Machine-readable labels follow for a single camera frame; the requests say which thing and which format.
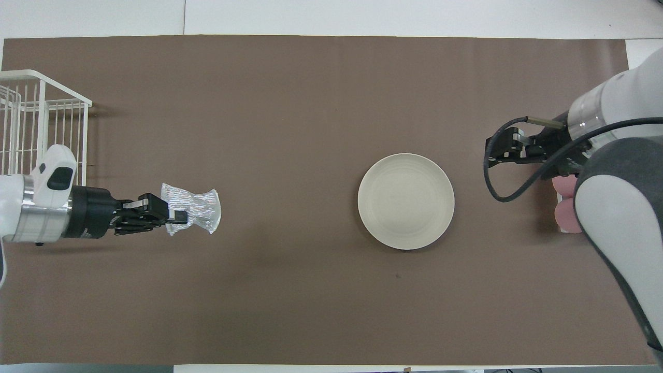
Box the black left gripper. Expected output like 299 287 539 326
67 187 189 239

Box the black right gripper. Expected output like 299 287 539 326
486 111 592 180

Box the clear plastic bag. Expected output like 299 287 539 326
160 183 222 236

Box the cream round plate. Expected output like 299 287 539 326
357 153 456 251

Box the pink plastic cup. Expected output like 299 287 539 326
554 199 585 234
553 175 578 199

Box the brown table mat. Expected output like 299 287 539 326
0 35 656 366

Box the white wire dish rack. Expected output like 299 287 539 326
0 69 93 177

